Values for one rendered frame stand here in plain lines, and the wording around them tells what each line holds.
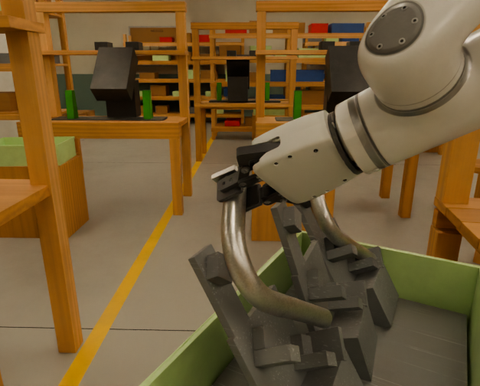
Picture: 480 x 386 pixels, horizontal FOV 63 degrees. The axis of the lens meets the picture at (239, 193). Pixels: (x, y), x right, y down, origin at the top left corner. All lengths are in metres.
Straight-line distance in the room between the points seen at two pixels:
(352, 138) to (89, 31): 11.54
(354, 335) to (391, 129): 0.42
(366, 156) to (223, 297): 0.26
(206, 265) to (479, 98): 0.35
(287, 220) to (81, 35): 11.44
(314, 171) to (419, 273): 0.59
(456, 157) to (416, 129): 1.22
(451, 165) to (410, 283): 0.71
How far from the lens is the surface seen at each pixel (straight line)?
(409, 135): 0.40
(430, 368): 0.84
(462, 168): 1.63
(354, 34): 8.10
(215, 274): 0.51
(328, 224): 0.79
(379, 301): 0.88
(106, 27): 11.70
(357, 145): 0.41
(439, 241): 1.70
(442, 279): 0.99
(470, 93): 0.40
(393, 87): 0.35
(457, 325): 0.97
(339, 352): 0.67
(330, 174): 0.45
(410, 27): 0.35
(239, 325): 0.55
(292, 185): 0.46
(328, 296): 0.67
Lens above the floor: 1.36
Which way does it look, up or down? 18 degrees down
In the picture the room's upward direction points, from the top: straight up
